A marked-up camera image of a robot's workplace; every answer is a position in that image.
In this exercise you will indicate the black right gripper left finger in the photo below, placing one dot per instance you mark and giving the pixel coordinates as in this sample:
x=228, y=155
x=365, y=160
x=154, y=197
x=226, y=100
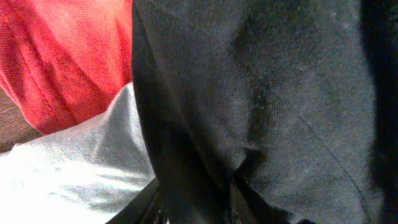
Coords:
x=144, y=208

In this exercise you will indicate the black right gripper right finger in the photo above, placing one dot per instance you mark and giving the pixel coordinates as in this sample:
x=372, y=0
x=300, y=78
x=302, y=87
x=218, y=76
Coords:
x=246, y=206

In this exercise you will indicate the dark green t-shirt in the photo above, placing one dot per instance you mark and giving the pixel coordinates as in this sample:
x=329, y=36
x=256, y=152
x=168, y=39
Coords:
x=297, y=98

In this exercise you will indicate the light blue-grey t-shirt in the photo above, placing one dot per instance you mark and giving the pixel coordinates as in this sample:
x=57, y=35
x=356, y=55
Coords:
x=84, y=174

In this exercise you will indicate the red garment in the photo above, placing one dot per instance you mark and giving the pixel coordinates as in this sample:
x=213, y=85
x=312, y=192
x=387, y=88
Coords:
x=62, y=61

